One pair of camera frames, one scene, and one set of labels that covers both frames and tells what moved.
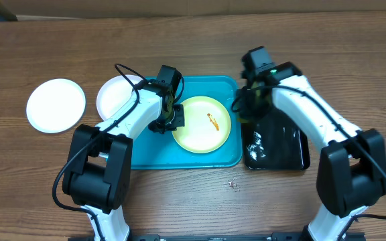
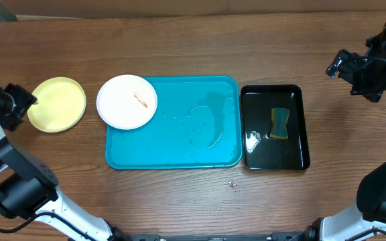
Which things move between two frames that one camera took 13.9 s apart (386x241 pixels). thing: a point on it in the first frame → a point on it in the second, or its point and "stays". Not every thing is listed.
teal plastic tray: [161, 150] stays
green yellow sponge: [256, 86] → [279, 119]
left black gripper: [179, 121] → [29, 100]
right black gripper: [248, 114] → [351, 63]
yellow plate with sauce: [207, 124] → [61, 104]
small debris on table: [232, 184] stays
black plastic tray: [273, 142] stays
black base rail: [221, 237] stays
